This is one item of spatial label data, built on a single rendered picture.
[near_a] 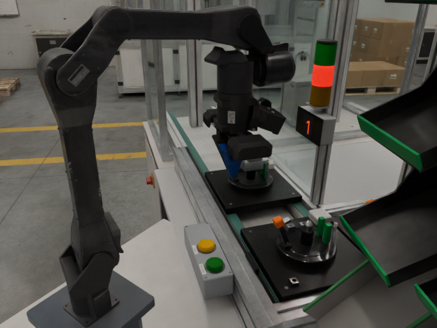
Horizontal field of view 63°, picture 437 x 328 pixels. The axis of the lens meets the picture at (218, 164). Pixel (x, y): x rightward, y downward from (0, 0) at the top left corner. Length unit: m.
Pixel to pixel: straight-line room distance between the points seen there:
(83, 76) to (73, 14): 8.35
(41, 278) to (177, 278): 1.56
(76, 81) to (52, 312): 0.38
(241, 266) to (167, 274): 0.22
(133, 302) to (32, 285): 1.80
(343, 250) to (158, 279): 0.46
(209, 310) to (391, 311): 0.41
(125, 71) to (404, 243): 5.60
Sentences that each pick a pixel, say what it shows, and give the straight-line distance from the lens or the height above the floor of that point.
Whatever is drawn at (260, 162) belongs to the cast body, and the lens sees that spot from 1.09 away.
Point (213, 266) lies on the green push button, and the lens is 0.82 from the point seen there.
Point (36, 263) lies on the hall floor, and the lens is 2.56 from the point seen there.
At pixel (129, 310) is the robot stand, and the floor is 1.06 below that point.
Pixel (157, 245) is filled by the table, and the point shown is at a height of 0.86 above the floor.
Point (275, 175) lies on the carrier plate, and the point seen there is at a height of 0.97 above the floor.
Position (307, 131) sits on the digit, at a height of 1.19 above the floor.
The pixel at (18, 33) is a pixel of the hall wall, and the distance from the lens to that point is 9.14.
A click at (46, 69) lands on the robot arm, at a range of 0.44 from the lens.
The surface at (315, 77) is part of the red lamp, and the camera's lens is 0.92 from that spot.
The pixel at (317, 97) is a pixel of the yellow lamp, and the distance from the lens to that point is 0.93.
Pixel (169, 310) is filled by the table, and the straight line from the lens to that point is 0.89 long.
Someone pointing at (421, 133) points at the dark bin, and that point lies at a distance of 0.48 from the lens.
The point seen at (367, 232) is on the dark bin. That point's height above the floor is 1.20.
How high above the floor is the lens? 1.52
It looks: 26 degrees down
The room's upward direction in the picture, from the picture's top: straight up
